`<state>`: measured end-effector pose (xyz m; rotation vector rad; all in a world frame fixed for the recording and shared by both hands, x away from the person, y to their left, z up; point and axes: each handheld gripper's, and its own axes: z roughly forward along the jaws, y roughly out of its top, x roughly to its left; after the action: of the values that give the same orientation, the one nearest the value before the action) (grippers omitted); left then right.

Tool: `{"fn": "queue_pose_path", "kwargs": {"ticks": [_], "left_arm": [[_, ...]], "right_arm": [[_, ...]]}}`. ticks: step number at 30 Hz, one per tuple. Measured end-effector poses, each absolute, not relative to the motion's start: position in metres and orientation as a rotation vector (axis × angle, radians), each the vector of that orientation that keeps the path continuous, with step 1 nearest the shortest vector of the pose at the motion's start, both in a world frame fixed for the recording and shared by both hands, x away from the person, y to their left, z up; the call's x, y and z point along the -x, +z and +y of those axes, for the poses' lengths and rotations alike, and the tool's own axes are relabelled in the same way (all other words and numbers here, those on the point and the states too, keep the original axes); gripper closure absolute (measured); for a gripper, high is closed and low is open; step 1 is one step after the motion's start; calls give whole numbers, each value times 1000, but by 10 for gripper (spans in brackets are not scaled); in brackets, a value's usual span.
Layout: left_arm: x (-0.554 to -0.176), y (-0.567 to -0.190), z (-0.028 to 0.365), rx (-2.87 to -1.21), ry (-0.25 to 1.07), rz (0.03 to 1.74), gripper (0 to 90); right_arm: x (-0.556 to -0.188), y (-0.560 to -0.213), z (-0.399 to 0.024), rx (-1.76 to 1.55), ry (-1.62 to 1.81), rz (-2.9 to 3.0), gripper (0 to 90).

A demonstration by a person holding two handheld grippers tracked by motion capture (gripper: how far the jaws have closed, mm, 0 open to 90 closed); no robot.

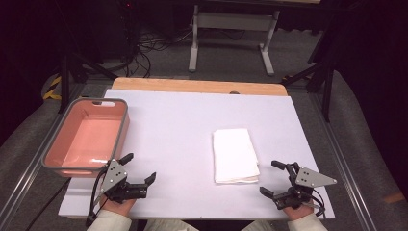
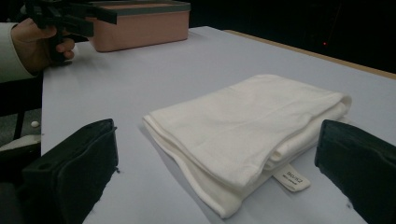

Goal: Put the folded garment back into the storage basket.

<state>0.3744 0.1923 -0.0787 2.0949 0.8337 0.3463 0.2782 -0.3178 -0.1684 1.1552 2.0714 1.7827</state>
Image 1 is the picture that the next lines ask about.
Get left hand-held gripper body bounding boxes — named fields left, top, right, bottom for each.
left=92, top=158, right=149, bottom=205

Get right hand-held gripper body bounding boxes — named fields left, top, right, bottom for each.
left=272, top=162, right=339, bottom=211

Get person's left hand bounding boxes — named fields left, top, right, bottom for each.
left=99, top=195, right=138, bottom=217

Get person's right hand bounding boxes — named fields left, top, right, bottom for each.
left=282, top=203, right=315, bottom=222

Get pink bin with grey rim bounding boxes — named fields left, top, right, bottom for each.
left=41, top=97, right=131, bottom=179

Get folded white towel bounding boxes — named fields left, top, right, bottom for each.
left=212, top=127, right=261, bottom=185

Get white table mat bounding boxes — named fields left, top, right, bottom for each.
left=58, top=88, right=336, bottom=221

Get black metal stand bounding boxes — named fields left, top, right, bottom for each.
left=280, top=61, right=335, bottom=123
left=57, top=51, right=118, bottom=115

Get orange floor tape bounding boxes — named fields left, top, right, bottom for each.
left=382, top=192, right=407, bottom=205

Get wooden table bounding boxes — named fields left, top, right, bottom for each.
left=111, top=76, right=289, bottom=97

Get yellow black hazard tape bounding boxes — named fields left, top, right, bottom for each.
left=42, top=74, right=63, bottom=101

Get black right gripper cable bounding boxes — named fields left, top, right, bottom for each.
left=301, top=189, right=327, bottom=218

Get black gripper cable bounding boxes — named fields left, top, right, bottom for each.
left=85, top=167, right=110, bottom=228
left=301, top=189, right=327, bottom=218

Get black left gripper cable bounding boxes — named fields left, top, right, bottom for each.
left=85, top=167, right=110, bottom=228

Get aluminium rail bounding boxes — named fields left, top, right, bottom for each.
left=0, top=92, right=90, bottom=225
left=308, top=93, right=377, bottom=231

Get black floor cable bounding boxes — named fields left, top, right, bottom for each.
left=32, top=178, right=72, bottom=231

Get black floor cables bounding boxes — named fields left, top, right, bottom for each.
left=123, top=27, right=195, bottom=79

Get white metal desk frame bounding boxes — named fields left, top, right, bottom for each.
left=188, top=4, right=281, bottom=77

